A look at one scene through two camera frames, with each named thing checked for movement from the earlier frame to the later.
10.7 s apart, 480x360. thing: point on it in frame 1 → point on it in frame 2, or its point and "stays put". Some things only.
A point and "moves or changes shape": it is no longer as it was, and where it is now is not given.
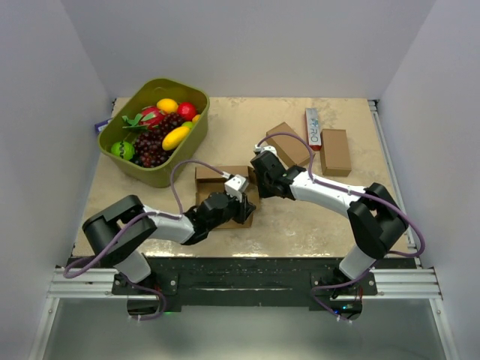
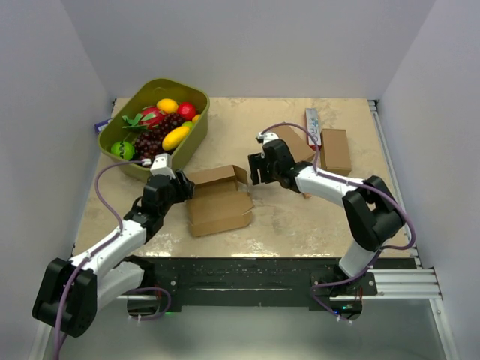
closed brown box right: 334,152 stays put
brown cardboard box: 208,181 moves or changes shape
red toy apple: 187,110 stays put
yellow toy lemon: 167,105 stays put
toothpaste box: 313,128 stays put
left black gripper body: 235,211 → 178,192
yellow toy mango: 174,137 stays put
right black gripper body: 263,186 → 271,172
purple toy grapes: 169,121 stays put
